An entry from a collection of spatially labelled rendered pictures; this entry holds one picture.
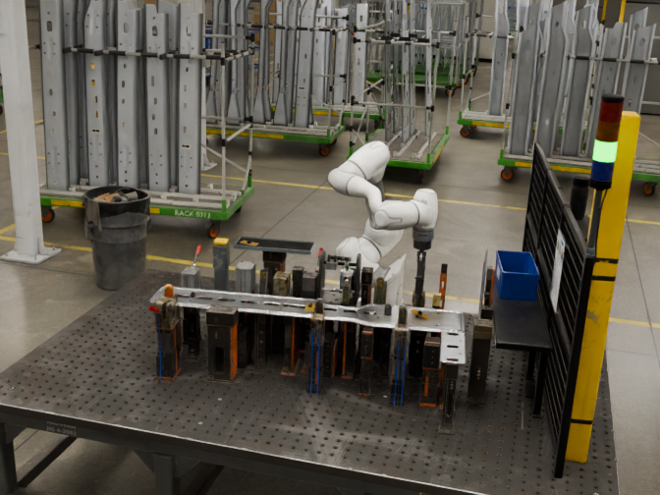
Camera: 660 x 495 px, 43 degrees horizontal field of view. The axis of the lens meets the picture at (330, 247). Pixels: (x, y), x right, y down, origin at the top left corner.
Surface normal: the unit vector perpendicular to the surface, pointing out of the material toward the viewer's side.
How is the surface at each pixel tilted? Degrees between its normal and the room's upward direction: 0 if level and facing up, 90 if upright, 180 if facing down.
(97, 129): 86
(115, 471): 0
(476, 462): 0
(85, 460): 0
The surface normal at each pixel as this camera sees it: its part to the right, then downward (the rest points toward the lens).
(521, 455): 0.04, -0.94
